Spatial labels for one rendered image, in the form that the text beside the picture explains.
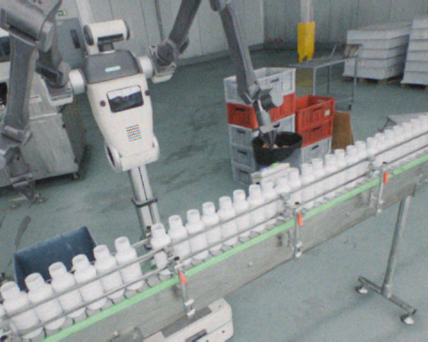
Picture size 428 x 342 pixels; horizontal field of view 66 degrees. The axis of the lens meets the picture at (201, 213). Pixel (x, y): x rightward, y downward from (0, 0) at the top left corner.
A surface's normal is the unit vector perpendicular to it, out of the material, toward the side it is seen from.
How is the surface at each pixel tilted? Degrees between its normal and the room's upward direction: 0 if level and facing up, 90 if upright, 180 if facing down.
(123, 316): 90
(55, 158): 90
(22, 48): 109
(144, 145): 90
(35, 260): 90
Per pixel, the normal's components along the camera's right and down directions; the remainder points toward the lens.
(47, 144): 0.22, 0.48
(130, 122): 0.51, 0.39
